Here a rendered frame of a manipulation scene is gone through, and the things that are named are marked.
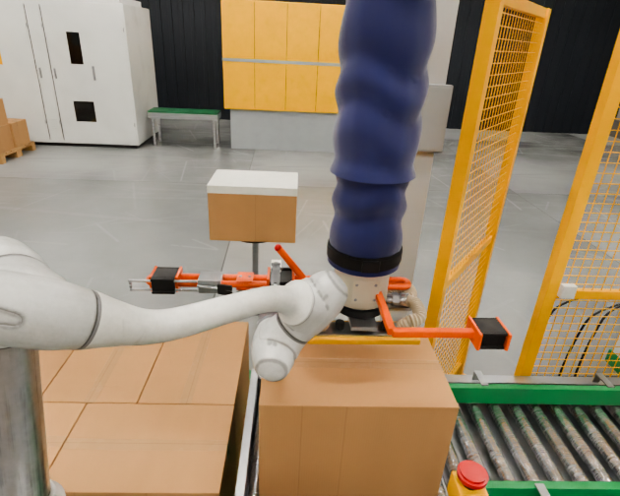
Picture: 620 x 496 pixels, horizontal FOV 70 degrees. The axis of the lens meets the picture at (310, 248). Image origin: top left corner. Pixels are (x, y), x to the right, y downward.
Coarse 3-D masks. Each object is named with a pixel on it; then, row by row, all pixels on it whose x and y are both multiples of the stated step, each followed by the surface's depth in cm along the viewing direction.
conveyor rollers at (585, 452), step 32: (256, 416) 181; (480, 416) 184; (512, 416) 190; (544, 416) 186; (576, 416) 189; (256, 448) 165; (512, 448) 172; (544, 448) 171; (576, 448) 175; (608, 448) 172; (256, 480) 153; (512, 480) 157; (576, 480) 161; (608, 480) 159
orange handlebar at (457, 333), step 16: (240, 272) 140; (240, 288) 135; (400, 288) 138; (384, 304) 127; (384, 320) 120; (400, 336) 116; (416, 336) 116; (432, 336) 116; (448, 336) 117; (464, 336) 117
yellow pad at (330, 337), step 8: (336, 320) 135; (328, 328) 135; (336, 328) 134; (344, 328) 135; (384, 328) 134; (320, 336) 132; (328, 336) 132; (336, 336) 132; (344, 336) 132; (352, 336) 132; (360, 336) 133; (368, 336) 133; (376, 336) 133; (384, 336) 133
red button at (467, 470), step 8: (464, 464) 105; (472, 464) 105; (464, 472) 103; (472, 472) 103; (480, 472) 103; (464, 480) 101; (472, 480) 101; (480, 480) 101; (472, 488) 101; (480, 488) 101
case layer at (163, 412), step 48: (192, 336) 225; (240, 336) 227; (48, 384) 190; (96, 384) 191; (144, 384) 193; (192, 384) 194; (240, 384) 207; (48, 432) 167; (96, 432) 169; (144, 432) 170; (192, 432) 171; (240, 432) 214; (96, 480) 151; (144, 480) 151; (192, 480) 152
